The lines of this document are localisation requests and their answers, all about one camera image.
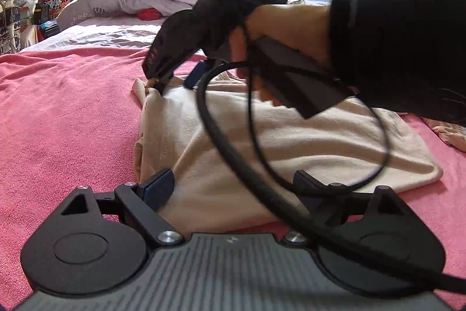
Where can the grey bed sheet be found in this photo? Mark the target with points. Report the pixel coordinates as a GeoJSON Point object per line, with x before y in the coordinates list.
{"type": "Point", "coordinates": [91, 36]}

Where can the red cloth item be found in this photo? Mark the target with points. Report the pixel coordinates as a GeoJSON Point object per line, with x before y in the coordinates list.
{"type": "Point", "coordinates": [149, 14]}

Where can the beige garment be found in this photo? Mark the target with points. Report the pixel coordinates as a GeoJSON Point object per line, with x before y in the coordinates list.
{"type": "Point", "coordinates": [447, 134]}

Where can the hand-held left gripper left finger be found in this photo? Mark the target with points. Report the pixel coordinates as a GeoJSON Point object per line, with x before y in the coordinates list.
{"type": "Point", "coordinates": [160, 187]}

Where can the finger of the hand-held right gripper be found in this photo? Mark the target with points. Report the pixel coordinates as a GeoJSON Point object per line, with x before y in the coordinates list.
{"type": "Point", "coordinates": [162, 61]}
{"type": "Point", "coordinates": [196, 76]}

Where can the colourful printed box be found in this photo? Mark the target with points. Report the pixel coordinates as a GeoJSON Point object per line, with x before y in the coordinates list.
{"type": "Point", "coordinates": [54, 3]}

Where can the dark patterned cloth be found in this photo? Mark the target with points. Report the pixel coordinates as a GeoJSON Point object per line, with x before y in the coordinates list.
{"type": "Point", "coordinates": [5, 41]}

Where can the blue box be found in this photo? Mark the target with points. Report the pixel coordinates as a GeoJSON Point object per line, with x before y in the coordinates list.
{"type": "Point", "coordinates": [49, 28]}

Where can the cream shirt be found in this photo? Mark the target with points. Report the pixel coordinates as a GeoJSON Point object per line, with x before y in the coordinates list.
{"type": "Point", "coordinates": [309, 143]}

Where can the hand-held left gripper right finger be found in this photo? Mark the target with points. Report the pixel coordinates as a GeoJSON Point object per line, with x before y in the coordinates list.
{"type": "Point", "coordinates": [304, 184]}

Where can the person's right hand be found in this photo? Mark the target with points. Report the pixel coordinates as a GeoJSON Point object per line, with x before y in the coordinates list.
{"type": "Point", "coordinates": [291, 26]}

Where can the pink blanket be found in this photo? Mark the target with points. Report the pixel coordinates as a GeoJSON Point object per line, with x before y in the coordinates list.
{"type": "Point", "coordinates": [72, 114]}

